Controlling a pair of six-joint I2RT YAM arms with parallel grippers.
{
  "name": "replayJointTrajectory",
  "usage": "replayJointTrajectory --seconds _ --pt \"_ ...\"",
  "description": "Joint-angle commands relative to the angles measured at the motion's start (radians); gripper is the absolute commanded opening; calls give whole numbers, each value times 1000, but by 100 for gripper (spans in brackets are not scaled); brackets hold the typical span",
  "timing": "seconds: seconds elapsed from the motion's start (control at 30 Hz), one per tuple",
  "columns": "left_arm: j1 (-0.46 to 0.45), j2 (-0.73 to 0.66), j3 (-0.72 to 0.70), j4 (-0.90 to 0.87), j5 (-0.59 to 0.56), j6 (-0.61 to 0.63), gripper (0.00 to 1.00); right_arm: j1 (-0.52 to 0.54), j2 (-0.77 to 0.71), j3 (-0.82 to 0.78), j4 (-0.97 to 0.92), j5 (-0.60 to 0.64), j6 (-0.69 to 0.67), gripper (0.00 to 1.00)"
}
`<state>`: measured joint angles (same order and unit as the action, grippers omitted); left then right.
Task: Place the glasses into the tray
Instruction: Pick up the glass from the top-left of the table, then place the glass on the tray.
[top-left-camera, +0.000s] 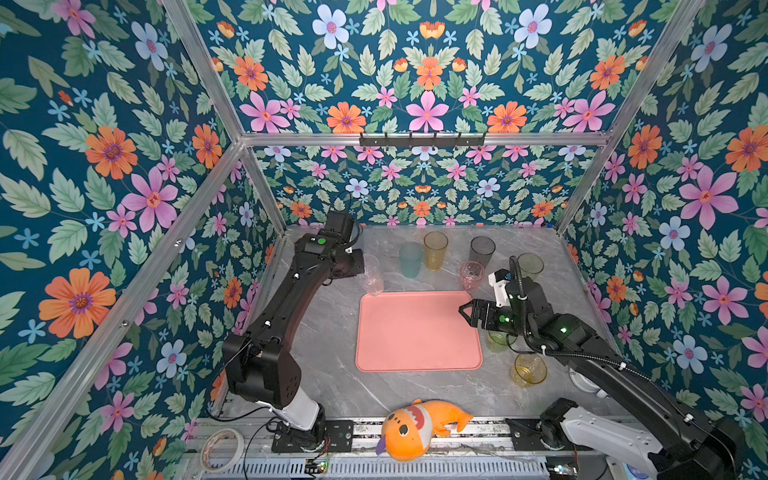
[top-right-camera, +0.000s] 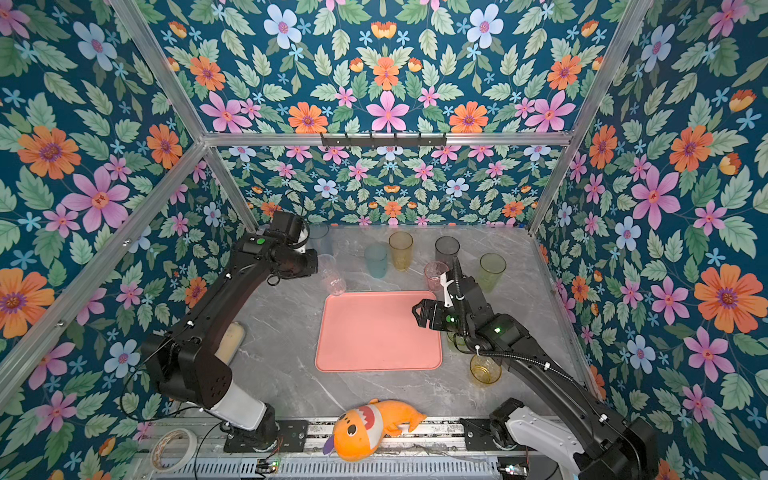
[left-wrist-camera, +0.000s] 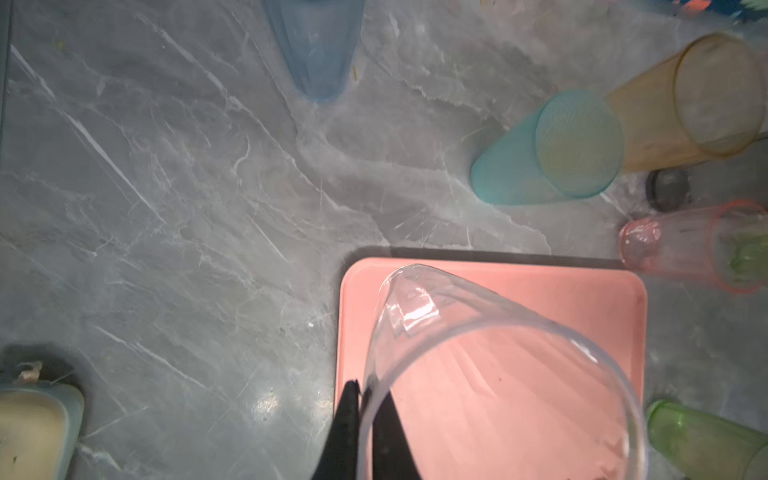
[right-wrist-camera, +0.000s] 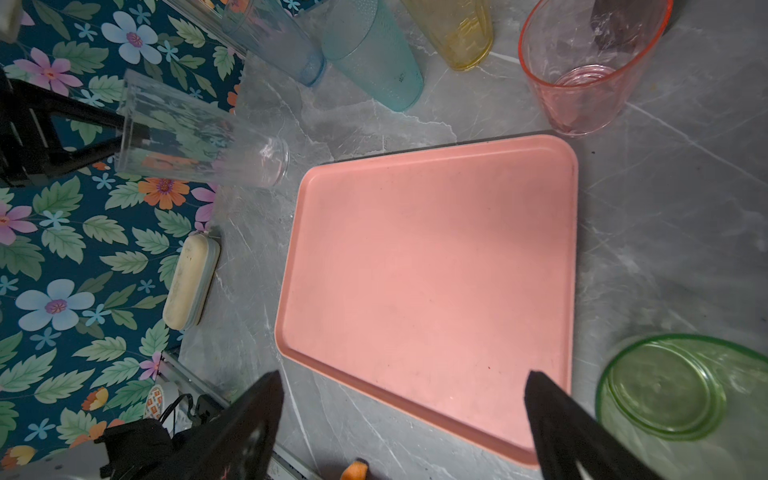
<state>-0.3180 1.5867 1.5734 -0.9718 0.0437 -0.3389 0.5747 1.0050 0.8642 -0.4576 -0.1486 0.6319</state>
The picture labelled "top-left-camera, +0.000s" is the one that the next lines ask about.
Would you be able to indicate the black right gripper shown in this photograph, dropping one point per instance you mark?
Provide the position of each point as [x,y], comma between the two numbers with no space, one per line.
[482,315]

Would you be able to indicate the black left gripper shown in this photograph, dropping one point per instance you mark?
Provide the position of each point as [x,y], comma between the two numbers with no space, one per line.
[357,266]

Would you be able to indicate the clear transparent cup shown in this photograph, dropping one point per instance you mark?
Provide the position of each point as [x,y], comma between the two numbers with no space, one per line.
[371,276]

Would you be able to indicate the teal frosted cup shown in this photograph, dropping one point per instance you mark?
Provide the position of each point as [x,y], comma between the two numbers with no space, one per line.
[410,259]

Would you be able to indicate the pink plastic tray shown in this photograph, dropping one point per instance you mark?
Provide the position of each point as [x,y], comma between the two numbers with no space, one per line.
[416,332]

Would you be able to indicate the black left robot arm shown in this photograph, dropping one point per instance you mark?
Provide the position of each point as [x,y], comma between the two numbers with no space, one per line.
[259,367]

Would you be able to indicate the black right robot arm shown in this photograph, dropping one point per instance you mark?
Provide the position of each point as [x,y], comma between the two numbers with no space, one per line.
[675,441]

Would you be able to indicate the short green cup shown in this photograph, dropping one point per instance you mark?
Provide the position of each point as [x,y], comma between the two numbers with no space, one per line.
[500,341]

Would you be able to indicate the pink short cup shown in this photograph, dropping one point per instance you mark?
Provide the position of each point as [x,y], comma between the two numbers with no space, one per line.
[472,274]

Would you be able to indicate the grey smoky cup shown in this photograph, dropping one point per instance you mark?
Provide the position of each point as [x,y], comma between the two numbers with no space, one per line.
[482,249]

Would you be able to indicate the tall light green cup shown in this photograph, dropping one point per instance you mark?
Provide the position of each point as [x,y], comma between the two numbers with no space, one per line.
[531,265]

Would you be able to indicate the yellow tall cup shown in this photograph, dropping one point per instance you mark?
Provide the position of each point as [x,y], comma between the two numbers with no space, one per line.
[435,246]

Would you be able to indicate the short yellow cup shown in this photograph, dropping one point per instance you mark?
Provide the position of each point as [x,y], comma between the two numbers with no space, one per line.
[528,370]

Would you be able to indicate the white round object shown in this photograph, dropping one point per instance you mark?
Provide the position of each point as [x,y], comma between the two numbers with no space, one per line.
[584,384]

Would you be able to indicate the orange plush toy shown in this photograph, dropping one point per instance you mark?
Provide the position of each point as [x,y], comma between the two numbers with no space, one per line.
[407,433]

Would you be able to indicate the roll of tape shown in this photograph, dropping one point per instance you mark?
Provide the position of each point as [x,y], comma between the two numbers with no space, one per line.
[222,451]

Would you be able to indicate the blue white box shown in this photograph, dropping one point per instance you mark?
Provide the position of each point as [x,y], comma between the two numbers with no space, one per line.
[622,471]

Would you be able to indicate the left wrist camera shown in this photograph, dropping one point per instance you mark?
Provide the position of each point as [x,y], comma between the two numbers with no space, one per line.
[339,225]

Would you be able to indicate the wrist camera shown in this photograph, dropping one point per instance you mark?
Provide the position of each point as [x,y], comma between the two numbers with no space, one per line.
[339,225]
[505,287]

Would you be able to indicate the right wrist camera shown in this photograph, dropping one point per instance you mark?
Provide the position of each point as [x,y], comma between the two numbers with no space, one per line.
[505,287]

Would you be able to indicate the black hook rail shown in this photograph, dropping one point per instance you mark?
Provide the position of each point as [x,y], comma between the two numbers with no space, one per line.
[409,140]

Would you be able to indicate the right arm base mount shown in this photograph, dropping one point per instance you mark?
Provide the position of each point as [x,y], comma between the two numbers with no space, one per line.
[540,435]

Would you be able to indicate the white vented cable duct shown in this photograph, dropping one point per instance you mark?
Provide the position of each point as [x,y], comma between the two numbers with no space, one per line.
[385,468]

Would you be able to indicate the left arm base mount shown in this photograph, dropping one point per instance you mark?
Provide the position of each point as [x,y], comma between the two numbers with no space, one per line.
[326,436]

